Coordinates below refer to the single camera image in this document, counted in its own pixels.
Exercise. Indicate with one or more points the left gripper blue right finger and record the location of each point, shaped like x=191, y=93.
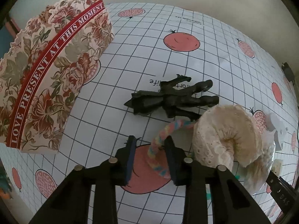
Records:
x=173, y=161

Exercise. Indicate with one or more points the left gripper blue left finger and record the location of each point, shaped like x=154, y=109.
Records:
x=130, y=155

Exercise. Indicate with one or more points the cream lace scrunchie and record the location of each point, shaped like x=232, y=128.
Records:
x=224, y=134

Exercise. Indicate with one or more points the black claw hand toy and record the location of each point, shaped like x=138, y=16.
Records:
x=174, y=102

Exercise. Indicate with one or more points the cotton swab bag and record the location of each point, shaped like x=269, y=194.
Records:
x=254, y=176

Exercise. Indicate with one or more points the white plastic bracket piece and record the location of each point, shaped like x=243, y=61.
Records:
x=274, y=124

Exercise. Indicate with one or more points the pomegranate grid tablecloth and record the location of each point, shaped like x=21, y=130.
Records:
x=154, y=43

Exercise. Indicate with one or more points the floral pink gift box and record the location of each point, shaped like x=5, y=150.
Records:
x=43, y=72

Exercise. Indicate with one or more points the black power adapter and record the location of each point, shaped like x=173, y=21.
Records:
x=288, y=72

